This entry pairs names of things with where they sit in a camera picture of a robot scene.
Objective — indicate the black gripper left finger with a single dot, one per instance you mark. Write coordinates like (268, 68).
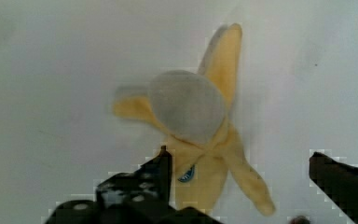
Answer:
(141, 197)

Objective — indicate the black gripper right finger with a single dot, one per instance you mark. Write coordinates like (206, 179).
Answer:
(339, 181)

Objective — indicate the plush peeled banana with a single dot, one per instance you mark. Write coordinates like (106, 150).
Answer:
(193, 111)

